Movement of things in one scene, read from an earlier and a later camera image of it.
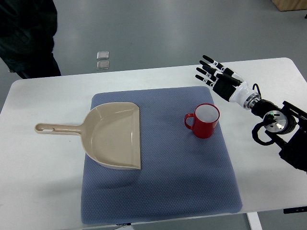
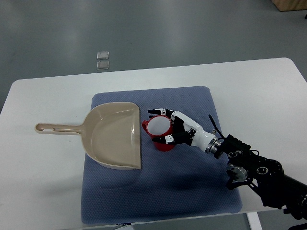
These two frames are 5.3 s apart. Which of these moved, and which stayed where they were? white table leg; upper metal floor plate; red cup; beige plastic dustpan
Moved: red cup
Stayed: upper metal floor plate; white table leg; beige plastic dustpan
